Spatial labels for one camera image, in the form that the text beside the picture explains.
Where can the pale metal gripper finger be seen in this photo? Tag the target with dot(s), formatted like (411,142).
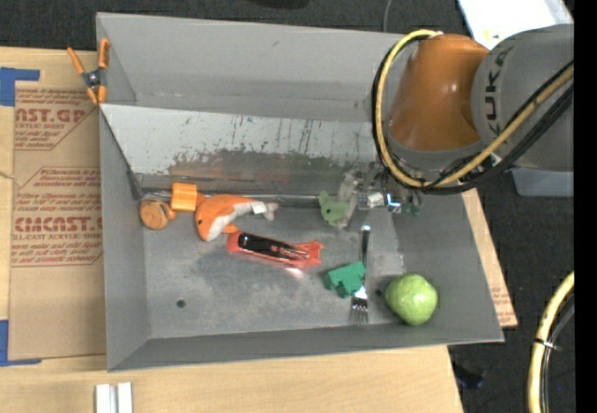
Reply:
(374,200)
(349,185)

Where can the green plush toy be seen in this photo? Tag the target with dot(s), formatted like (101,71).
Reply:
(335,211)

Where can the green toy block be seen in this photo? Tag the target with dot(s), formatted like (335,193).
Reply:
(346,278)

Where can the red packet with black tool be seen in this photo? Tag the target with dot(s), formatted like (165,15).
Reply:
(275,251)

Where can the metal fork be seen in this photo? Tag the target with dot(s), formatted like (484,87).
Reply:
(360,304)

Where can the green apple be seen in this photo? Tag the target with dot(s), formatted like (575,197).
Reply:
(412,299)

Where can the orange and white plush fish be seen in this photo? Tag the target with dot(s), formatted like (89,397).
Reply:
(219,215)

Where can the grey metal bin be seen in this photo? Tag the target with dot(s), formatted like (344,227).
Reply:
(261,304)

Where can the orange ribbed cylinder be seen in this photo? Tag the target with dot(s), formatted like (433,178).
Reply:
(184,196)

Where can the orange round toy snail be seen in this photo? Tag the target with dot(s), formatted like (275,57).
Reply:
(154,214)

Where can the brown cardboard board red print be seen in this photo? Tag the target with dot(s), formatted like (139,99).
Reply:
(56,299)

